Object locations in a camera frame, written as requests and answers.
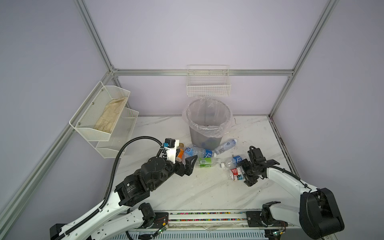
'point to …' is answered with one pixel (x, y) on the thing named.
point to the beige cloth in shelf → (108, 119)
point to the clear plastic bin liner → (208, 117)
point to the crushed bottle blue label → (193, 150)
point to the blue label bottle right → (232, 162)
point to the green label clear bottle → (209, 162)
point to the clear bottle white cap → (226, 146)
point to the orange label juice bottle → (181, 152)
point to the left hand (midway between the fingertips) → (187, 154)
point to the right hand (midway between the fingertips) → (237, 170)
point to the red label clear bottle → (235, 174)
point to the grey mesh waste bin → (205, 142)
